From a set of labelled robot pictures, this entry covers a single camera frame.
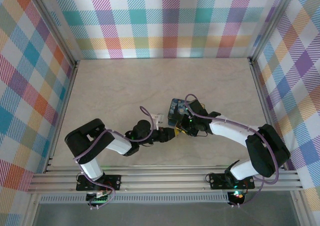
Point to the starry night tin box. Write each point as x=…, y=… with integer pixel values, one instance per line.
x=176, y=111

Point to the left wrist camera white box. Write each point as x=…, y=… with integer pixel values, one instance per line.
x=158, y=119

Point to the circuit board with lit leds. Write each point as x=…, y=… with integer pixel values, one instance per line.
x=237, y=196

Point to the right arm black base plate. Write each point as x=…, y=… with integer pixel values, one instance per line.
x=217, y=181

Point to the aluminium mounting rail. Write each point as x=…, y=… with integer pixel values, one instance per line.
x=162, y=179

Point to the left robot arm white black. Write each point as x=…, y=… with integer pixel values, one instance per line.
x=87, y=141

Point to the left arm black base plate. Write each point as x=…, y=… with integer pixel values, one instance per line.
x=113, y=182

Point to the aluminium table side rail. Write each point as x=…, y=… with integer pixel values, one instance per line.
x=265, y=106
x=61, y=116

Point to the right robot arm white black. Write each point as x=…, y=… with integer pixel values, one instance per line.
x=262, y=146

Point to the green circuit board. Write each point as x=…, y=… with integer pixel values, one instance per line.
x=98, y=198

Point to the aluminium frame post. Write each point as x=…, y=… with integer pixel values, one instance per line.
x=271, y=23
x=53, y=26

